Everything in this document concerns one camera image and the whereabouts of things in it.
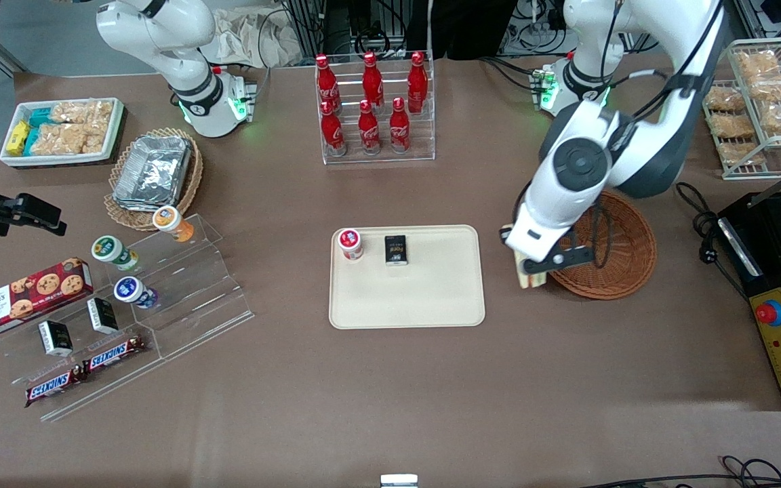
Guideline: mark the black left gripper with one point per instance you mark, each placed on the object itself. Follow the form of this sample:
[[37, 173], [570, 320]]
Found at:
[[502, 232]]

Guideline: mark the triangular sandwich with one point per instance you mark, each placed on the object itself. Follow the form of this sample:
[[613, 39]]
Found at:
[[531, 280]]

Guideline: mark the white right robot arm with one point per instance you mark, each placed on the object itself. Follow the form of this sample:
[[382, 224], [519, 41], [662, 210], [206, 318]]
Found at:
[[187, 61]]

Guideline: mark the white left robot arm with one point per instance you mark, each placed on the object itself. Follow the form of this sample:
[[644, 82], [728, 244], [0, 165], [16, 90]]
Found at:
[[587, 68]]

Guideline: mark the brown round wicker basket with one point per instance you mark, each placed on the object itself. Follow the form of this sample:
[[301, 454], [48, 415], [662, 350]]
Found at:
[[624, 257]]

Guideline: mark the beige plastic tray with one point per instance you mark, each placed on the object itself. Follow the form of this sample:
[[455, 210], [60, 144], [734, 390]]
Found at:
[[424, 298]]

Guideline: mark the light flat wicker basket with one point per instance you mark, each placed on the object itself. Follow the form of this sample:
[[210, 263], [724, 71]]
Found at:
[[190, 183]]

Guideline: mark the green lid yogurt cup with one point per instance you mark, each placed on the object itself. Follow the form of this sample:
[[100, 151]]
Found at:
[[107, 249]]

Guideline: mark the teal snack packet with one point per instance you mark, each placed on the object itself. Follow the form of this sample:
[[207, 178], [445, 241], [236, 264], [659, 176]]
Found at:
[[32, 141], [41, 117]]

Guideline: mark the yellow snack packet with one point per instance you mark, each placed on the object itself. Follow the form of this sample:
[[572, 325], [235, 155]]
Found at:
[[17, 137]]

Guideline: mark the red Walkers cookie box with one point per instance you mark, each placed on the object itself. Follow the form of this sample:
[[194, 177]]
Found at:
[[24, 298]]

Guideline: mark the blue lid yogurt cup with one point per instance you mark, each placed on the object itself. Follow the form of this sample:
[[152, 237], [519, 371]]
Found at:
[[129, 290]]

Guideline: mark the white rectangular snack bin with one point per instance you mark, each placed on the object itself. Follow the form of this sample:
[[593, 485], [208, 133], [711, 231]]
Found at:
[[116, 129]]

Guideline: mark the small black snack box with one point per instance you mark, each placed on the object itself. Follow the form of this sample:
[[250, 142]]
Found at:
[[55, 337], [102, 315], [396, 249]]

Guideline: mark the stacked aluminium foil containers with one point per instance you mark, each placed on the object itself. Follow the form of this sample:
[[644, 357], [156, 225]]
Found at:
[[153, 169]]

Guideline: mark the orange lid yogurt cup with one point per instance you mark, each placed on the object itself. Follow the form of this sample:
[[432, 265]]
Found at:
[[168, 220]]

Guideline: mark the Snickers chocolate bar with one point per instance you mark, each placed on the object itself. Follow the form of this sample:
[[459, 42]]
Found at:
[[112, 354], [51, 386]]

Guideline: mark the clear acrylic stepped display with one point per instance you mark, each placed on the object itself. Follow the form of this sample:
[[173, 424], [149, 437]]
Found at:
[[194, 291]]

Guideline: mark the clear acrylic bottle rack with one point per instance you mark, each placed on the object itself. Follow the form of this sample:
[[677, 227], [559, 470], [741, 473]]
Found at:
[[380, 159]]

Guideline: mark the red lid yogurt cup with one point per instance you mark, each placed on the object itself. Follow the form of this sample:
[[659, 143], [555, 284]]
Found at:
[[350, 242]]

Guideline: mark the red cola bottle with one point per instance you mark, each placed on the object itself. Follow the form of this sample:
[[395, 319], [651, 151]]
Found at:
[[399, 129], [327, 85], [369, 131], [372, 81], [333, 132], [417, 83]]

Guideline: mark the person in dark clothes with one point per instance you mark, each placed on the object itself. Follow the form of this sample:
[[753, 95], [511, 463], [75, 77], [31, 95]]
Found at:
[[472, 27]]

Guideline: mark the black machine with yellow panel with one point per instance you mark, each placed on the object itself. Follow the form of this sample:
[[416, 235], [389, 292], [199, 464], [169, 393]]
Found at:
[[763, 271]]

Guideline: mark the small white box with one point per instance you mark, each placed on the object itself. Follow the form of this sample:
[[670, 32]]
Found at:
[[398, 480]]

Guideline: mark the beige cloth bag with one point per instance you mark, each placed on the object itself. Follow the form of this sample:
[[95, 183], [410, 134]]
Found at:
[[248, 37]]

